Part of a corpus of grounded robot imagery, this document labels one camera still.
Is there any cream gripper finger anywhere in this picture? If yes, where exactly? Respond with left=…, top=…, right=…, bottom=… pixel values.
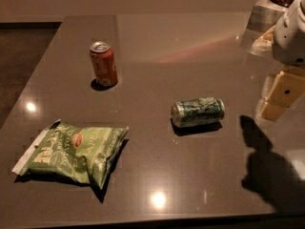
left=258, top=100, right=286, bottom=121

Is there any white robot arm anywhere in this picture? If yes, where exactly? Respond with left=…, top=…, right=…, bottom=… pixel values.
left=256, top=0, right=305, bottom=121

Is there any grey metal box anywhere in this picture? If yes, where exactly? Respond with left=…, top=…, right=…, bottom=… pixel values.
left=247, top=0, right=286, bottom=32

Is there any orange soda can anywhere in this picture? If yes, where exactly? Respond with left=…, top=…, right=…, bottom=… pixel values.
left=90, top=41, right=118, bottom=87

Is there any green chip bag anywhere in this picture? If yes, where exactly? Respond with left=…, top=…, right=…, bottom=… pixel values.
left=12, top=120, right=129, bottom=189

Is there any green soda can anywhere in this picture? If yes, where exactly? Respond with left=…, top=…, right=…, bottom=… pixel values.
left=171, top=97, right=225, bottom=128

